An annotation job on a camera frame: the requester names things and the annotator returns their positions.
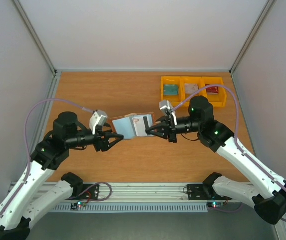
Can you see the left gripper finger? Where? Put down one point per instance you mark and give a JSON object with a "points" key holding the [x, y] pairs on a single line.
{"points": [[112, 135], [109, 143]]}

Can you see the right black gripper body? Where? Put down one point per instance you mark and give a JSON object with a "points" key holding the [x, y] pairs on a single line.
{"points": [[170, 127]]}

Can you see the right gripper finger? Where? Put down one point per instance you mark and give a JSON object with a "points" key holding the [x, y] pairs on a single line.
{"points": [[160, 133], [159, 126]]}

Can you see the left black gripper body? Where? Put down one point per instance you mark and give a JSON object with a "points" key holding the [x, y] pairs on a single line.
{"points": [[99, 144]]}

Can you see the brown leather card holder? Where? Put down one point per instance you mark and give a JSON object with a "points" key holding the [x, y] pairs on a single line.
{"points": [[130, 115]]}

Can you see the white card with stripe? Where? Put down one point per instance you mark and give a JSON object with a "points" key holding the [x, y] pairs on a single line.
{"points": [[141, 123]]}

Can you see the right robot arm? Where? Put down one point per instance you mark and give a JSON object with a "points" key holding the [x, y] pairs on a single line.
{"points": [[266, 190]]}

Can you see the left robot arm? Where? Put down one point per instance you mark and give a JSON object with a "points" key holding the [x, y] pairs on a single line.
{"points": [[20, 212]]}

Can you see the teal card stack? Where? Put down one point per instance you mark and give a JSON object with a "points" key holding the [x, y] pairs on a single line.
{"points": [[170, 90]]}

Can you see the white card stack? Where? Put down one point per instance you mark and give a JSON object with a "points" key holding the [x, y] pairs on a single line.
{"points": [[190, 88]]}

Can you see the red card stack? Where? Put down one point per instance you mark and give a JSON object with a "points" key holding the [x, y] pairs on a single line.
{"points": [[213, 90]]}

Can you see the left yellow bin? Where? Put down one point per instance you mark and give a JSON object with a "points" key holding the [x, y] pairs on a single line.
{"points": [[174, 100]]}

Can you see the yellow bin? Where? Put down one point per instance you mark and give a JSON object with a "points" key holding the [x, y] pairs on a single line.
{"points": [[174, 100], [189, 79], [219, 100]]}

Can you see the middle yellow bin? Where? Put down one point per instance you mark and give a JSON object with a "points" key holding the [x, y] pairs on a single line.
{"points": [[189, 79]]}

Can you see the right yellow bin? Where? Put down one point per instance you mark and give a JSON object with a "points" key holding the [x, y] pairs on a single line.
{"points": [[219, 100]]}

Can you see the left small circuit board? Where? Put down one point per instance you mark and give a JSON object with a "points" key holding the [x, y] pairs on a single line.
{"points": [[78, 205]]}

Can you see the small circuit board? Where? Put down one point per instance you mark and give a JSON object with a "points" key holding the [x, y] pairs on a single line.
{"points": [[78, 205], [215, 204]]}

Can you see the right small circuit board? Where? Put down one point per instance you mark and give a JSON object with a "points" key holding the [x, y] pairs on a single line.
{"points": [[215, 204]]}

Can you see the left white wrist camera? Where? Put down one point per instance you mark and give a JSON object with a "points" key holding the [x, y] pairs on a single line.
{"points": [[98, 118]]}

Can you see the aluminium front rail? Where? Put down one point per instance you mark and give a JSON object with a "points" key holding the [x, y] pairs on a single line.
{"points": [[154, 192]]}

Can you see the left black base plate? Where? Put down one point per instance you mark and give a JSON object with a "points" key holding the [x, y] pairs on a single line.
{"points": [[87, 192]]}

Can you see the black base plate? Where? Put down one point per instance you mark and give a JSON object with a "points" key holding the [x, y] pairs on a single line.
{"points": [[87, 192], [197, 192]]}

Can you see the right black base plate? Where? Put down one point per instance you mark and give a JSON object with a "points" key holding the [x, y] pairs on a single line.
{"points": [[197, 192]]}

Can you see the grey slotted cable duct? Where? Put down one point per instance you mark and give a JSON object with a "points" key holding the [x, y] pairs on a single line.
{"points": [[115, 208]]}

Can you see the left aluminium frame post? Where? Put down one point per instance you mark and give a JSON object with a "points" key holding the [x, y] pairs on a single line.
{"points": [[19, 7]]}

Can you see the aluminium frame post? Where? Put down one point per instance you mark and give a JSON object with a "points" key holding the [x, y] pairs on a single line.
{"points": [[19, 7], [252, 34]]}

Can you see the right aluminium frame post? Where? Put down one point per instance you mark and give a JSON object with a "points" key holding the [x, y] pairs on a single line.
{"points": [[252, 34]]}

